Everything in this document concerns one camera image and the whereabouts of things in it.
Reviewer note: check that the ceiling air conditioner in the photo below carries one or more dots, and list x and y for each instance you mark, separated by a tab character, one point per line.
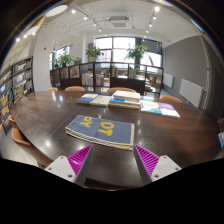
119	22

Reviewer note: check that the left wall bookshelf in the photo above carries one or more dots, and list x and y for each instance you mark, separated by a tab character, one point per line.
15	81

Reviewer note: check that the folded blue towel yellow letters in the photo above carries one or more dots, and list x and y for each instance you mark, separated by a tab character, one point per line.
101	131

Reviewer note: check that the dark low bookshelf divider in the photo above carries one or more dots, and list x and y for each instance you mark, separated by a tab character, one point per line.
103	75

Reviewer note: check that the potted plant right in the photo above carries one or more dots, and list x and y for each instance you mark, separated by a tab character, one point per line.
137	52

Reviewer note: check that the blue book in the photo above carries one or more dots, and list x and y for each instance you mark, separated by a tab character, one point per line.
86	98

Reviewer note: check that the orange chair far centre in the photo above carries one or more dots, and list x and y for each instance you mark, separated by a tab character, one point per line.
114	89

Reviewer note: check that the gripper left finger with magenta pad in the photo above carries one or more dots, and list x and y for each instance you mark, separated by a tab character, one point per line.
73	168

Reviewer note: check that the white wall radiator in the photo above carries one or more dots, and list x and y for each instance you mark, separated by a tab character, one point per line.
191	92

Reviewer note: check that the potted plant centre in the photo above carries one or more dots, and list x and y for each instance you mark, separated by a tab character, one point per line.
93	54

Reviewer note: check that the stack of books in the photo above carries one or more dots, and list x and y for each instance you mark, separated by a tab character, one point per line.
125	98

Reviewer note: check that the purple and white book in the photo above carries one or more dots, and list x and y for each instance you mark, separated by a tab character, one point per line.
168	110

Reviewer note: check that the potted plant left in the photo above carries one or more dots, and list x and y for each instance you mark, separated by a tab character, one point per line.
64	60

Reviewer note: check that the orange chair near left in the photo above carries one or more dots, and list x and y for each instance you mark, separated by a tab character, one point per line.
20	139

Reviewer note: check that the colourful picture book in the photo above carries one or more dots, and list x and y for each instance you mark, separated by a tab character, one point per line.
150	107

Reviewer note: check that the potted plant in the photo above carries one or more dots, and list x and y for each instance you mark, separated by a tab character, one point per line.
64	60
93	54
137	52

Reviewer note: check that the orange chair far left small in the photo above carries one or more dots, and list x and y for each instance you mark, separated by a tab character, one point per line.
52	89

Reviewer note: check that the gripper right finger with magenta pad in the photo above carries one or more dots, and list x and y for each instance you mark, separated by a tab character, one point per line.
153	167

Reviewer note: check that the orange chair far right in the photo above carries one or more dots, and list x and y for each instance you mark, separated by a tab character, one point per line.
170	98

